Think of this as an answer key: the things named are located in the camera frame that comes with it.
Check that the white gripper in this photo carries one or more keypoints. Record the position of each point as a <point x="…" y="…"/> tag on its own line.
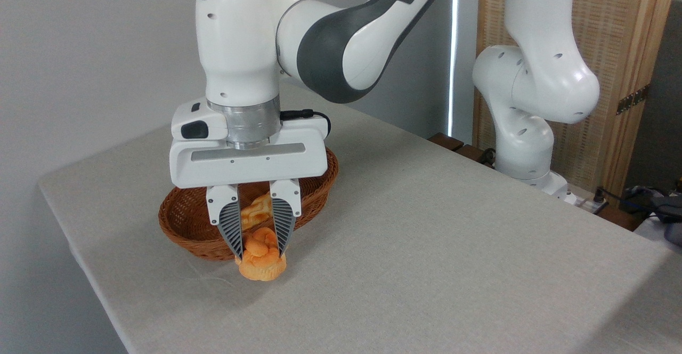
<point x="250" y="167"/>

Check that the round orange bread bun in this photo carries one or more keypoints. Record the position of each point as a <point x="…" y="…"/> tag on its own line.
<point x="261" y="268"/>

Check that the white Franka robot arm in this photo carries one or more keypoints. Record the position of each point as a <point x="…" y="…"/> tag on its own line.
<point x="240" y="39"/>

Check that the long braided bread loaf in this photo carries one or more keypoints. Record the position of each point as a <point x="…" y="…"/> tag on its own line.
<point x="256" y="212"/>

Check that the brown oval wicker basket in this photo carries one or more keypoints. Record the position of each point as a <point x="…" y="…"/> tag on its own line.
<point x="184" y="220"/>

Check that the grey linen tablecloth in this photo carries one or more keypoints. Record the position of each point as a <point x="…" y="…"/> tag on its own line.
<point x="426" y="263"/>

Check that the white power strip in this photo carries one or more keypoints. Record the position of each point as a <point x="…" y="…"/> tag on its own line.
<point x="586" y="204"/>

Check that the brass screen hinge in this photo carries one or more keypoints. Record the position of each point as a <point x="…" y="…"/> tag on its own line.
<point x="631" y="99"/>

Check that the dark grey cloth bundle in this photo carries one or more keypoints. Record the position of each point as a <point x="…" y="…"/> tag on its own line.
<point x="666" y="210"/>

